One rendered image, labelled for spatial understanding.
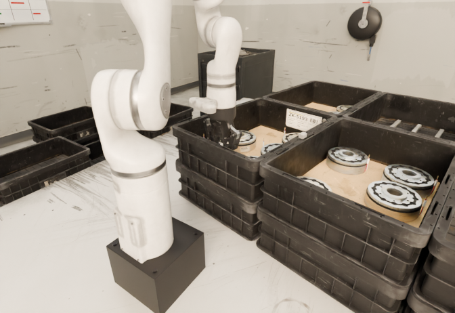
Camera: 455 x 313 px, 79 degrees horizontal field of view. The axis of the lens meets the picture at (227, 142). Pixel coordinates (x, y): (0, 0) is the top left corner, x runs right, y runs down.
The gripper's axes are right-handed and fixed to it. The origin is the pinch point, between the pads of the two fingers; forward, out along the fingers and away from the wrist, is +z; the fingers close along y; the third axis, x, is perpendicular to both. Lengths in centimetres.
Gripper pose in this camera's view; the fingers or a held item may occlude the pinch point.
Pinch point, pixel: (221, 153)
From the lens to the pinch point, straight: 77.3
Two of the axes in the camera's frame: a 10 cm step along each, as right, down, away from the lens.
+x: -7.6, 2.8, -5.9
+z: 0.0, 9.0, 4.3
